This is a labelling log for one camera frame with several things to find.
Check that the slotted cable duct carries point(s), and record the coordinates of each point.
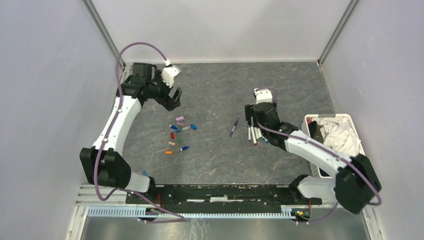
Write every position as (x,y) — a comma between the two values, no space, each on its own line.
(143,212)

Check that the white cloth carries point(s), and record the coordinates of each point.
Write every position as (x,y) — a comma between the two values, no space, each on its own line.
(339,134)

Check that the white plastic basket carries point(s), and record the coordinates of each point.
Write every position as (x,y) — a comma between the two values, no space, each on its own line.
(311,128)

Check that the dark purple pen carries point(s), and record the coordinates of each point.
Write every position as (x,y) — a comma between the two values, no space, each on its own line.
(234,126)

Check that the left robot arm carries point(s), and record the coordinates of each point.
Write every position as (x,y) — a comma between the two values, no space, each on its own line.
(103,163)

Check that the red capped marker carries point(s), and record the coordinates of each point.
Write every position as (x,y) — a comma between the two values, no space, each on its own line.
(253,135)

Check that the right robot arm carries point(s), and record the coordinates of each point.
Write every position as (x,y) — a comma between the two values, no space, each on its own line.
(353,182)

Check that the green capped marker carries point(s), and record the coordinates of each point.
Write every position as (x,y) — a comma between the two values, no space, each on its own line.
(258,133)

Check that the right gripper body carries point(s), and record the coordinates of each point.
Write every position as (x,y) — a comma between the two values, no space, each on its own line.
(276,113)

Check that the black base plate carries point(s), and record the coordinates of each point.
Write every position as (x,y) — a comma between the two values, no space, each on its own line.
(228,199)

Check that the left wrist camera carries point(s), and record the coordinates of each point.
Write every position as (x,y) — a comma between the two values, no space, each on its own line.
(169,73)

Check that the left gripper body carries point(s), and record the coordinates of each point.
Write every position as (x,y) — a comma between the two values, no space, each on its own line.
(163,97)

